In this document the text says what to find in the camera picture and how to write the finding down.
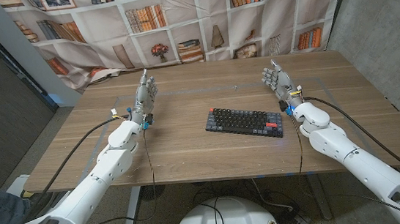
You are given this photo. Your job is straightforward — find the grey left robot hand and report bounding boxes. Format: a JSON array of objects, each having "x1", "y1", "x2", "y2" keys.
[{"x1": 125, "y1": 67, "x2": 163, "y2": 126}]

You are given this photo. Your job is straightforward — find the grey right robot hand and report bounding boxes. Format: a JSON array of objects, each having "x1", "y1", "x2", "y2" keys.
[{"x1": 259, "y1": 56, "x2": 305, "y2": 112}]

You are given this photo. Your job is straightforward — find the black keyboard with red keys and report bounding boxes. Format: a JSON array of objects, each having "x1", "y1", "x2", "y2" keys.
[{"x1": 203, "y1": 100, "x2": 285, "y2": 146}]

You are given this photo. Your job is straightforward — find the printed bookshelf backdrop cloth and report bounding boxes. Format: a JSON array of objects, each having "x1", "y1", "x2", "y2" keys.
[{"x1": 0, "y1": 0, "x2": 358, "y2": 100}]

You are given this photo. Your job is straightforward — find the black round floor object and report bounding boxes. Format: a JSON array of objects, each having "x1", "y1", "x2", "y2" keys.
[{"x1": 138, "y1": 183, "x2": 168, "y2": 203}]

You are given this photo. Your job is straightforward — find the black backdrop stand pole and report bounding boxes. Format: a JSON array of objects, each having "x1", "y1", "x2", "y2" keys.
[{"x1": 321, "y1": 0, "x2": 363, "y2": 51}]

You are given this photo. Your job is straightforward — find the white table leg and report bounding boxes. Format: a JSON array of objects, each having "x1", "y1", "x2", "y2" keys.
[{"x1": 120, "y1": 185, "x2": 145, "y2": 224}]

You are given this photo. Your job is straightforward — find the grey table leg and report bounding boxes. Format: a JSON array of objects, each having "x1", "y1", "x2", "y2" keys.
[{"x1": 305, "y1": 172, "x2": 333, "y2": 223}]

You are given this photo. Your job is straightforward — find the power strip on floor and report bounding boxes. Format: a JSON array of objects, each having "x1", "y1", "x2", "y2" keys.
[{"x1": 281, "y1": 212, "x2": 311, "y2": 224}]

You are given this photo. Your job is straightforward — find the white robot torso base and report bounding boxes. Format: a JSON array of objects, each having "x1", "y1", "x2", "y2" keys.
[{"x1": 171, "y1": 191, "x2": 281, "y2": 224}]

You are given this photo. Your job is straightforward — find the black shoe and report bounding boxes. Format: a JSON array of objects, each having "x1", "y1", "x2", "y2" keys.
[{"x1": 29, "y1": 191, "x2": 58, "y2": 217}]

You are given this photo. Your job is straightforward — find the yellow and black floor item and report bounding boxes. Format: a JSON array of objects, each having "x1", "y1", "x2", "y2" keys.
[{"x1": 19, "y1": 189, "x2": 36, "y2": 200}]

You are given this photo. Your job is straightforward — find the white floor platform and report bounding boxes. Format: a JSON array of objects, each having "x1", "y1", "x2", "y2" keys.
[{"x1": 5, "y1": 170, "x2": 74, "y2": 219}]

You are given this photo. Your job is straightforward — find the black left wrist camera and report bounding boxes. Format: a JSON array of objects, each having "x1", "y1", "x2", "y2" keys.
[{"x1": 143, "y1": 112, "x2": 157, "y2": 128}]

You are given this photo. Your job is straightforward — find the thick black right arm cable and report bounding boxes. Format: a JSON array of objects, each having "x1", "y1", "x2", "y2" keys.
[{"x1": 302, "y1": 87, "x2": 400, "y2": 193}]

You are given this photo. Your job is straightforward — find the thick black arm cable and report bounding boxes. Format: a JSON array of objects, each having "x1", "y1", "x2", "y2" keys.
[
  {"x1": 12, "y1": 113, "x2": 139, "y2": 224},
  {"x1": 302, "y1": 87, "x2": 400, "y2": 193}
]

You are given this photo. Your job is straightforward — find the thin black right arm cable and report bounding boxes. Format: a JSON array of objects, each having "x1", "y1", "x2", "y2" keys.
[{"x1": 289, "y1": 102, "x2": 400, "y2": 224}]

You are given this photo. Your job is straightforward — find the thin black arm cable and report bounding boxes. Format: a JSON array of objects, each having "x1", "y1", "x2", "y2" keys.
[
  {"x1": 289, "y1": 102, "x2": 400, "y2": 224},
  {"x1": 53, "y1": 127, "x2": 160, "y2": 224}
]

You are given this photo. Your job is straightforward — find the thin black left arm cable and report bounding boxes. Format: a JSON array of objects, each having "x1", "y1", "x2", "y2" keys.
[{"x1": 53, "y1": 127, "x2": 160, "y2": 224}]

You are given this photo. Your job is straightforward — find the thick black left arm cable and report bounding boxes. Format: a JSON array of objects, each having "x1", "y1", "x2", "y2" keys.
[{"x1": 12, "y1": 113, "x2": 139, "y2": 224}]

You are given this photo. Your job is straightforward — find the white floor cable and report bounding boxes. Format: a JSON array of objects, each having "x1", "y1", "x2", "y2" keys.
[{"x1": 251, "y1": 175, "x2": 295, "y2": 215}]

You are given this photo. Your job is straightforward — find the black torso cable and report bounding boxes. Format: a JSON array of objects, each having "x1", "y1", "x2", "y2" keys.
[{"x1": 197, "y1": 197, "x2": 226, "y2": 224}]

